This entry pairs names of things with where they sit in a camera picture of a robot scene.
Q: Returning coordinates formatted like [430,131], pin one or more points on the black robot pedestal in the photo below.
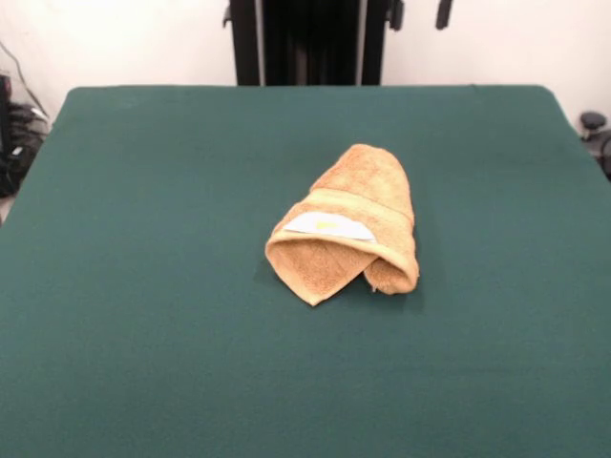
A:
[310,43]

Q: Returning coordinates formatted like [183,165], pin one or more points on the black office chair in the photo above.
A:
[592,120]

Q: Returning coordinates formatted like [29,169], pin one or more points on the tan terry towel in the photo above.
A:
[363,186]

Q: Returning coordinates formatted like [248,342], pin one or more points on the black electronics box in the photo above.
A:
[4,114]

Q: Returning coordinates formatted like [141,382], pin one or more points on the dark green table cloth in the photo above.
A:
[143,286]

